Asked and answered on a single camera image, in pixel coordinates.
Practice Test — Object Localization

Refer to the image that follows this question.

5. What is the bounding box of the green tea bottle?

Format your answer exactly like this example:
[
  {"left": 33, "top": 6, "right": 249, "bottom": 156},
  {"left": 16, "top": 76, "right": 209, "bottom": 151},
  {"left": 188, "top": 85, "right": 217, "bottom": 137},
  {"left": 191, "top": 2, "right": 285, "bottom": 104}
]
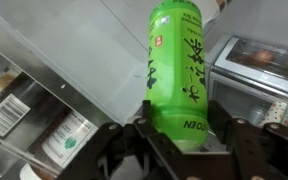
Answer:
[{"left": 145, "top": 0, "right": 210, "bottom": 155}]

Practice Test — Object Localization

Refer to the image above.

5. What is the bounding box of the dark bottle white green label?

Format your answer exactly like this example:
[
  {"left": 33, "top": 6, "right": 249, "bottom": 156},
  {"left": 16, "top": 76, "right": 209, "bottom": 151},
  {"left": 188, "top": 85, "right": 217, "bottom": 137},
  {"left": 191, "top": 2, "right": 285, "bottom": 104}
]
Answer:
[{"left": 26, "top": 107, "right": 99, "bottom": 174}]

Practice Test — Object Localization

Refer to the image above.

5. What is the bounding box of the clear door shelf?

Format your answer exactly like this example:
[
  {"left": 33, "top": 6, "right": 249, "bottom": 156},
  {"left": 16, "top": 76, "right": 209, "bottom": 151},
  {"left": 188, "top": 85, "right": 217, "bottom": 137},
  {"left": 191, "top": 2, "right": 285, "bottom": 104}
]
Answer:
[{"left": 0, "top": 3, "right": 145, "bottom": 180}]

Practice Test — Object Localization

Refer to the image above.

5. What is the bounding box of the barcode labelled package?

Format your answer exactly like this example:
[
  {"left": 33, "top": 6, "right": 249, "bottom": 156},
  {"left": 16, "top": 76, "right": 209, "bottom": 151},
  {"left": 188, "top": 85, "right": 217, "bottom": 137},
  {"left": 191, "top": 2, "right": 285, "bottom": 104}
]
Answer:
[{"left": 0, "top": 64, "right": 32, "bottom": 138}]

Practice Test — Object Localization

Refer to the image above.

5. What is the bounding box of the dotted paper cup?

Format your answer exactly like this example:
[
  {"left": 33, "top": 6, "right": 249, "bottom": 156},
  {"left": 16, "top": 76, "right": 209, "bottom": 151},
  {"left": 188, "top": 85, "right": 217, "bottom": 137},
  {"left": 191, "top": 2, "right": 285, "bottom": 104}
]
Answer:
[{"left": 259, "top": 100, "right": 288, "bottom": 128}]

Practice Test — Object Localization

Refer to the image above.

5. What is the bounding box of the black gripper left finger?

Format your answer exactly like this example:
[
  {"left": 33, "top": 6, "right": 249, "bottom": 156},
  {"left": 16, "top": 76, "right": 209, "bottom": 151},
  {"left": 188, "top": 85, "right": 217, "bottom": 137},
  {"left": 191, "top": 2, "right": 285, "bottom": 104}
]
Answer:
[{"left": 57, "top": 99, "right": 187, "bottom": 180}]

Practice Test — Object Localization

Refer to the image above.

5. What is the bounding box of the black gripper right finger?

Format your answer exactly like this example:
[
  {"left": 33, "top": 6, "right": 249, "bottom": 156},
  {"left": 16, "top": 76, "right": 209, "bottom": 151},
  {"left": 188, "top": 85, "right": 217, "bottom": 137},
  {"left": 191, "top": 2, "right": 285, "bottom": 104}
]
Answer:
[{"left": 206, "top": 99, "right": 288, "bottom": 180}]

